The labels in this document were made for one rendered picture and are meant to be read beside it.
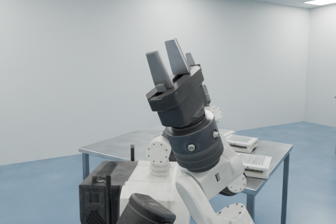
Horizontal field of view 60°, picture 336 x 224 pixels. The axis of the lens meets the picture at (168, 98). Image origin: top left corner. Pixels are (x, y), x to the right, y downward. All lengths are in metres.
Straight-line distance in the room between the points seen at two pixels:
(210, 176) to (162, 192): 0.28
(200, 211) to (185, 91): 0.21
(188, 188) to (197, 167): 0.04
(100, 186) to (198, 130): 0.43
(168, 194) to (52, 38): 4.38
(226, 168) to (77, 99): 4.61
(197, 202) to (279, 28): 7.17
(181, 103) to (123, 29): 4.86
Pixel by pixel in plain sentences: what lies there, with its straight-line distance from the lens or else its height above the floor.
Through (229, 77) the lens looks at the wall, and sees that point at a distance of 6.49.
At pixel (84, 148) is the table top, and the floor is 0.83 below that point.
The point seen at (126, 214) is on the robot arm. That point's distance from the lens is 0.68.
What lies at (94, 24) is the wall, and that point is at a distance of 5.14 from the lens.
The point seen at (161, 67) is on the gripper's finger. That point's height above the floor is 1.54.
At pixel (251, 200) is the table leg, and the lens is 1.85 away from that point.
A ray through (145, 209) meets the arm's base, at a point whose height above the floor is 1.24.
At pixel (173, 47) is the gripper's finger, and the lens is 0.48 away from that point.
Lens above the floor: 1.55
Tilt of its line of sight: 7 degrees down
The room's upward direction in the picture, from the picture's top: straight up
